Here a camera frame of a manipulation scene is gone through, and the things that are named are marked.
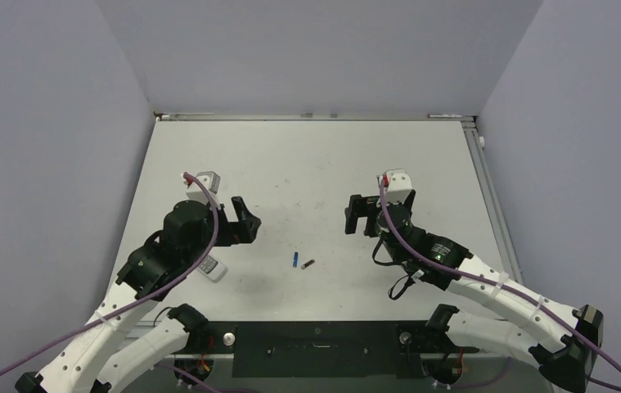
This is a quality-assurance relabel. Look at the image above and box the white remote control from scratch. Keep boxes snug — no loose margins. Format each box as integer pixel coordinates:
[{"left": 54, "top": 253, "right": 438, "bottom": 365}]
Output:
[{"left": 197, "top": 255, "right": 228, "bottom": 283}]

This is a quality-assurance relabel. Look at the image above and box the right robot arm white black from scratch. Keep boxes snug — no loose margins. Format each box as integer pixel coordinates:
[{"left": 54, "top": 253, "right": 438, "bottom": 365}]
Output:
[{"left": 344, "top": 188, "right": 604, "bottom": 392}]

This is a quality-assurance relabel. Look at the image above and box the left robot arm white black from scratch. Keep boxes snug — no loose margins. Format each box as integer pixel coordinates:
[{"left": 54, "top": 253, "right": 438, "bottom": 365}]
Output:
[{"left": 15, "top": 196, "right": 262, "bottom": 392}]

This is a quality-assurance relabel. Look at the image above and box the black orange battery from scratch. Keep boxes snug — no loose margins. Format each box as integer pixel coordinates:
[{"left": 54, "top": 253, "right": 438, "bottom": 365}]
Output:
[{"left": 300, "top": 260, "right": 316, "bottom": 269}]

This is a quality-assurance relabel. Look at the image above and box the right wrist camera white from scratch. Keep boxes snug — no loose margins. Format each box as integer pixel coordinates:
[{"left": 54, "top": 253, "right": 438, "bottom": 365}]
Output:
[{"left": 376, "top": 169, "right": 416, "bottom": 207}]

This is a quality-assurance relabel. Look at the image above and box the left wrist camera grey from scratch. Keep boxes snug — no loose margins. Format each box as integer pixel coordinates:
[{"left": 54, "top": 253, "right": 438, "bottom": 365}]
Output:
[{"left": 196, "top": 171, "right": 221, "bottom": 195}]

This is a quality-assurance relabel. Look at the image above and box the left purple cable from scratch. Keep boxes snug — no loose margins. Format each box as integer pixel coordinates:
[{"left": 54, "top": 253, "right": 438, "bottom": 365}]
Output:
[{"left": 0, "top": 172, "right": 221, "bottom": 393}]

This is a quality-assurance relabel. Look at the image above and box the purple cable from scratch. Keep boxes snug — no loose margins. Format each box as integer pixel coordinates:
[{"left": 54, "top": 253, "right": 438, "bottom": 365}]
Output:
[
  {"left": 0, "top": 172, "right": 221, "bottom": 393},
  {"left": 377, "top": 178, "right": 621, "bottom": 393}
]

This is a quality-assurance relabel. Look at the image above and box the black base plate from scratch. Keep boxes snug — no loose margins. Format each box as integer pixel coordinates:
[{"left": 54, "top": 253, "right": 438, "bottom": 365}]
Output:
[{"left": 176, "top": 320, "right": 477, "bottom": 378}]

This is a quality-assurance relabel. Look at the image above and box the aluminium frame rail right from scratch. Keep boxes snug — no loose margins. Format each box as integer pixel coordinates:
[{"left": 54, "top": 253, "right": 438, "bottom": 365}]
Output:
[{"left": 461, "top": 121, "right": 524, "bottom": 283}]

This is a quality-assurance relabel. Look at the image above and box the aluminium frame rail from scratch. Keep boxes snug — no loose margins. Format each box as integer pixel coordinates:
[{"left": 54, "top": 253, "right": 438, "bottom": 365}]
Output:
[
  {"left": 155, "top": 112, "right": 476, "bottom": 122},
  {"left": 461, "top": 121, "right": 524, "bottom": 283}
]

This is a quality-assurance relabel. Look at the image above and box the aluminium frame rail back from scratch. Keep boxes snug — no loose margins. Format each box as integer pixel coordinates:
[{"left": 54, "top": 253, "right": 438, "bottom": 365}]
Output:
[{"left": 155, "top": 112, "right": 476, "bottom": 122}]

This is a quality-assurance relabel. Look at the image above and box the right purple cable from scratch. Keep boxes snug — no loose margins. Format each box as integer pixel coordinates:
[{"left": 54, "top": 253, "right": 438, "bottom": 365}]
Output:
[{"left": 377, "top": 178, "right": 621, "bottom": 393}]

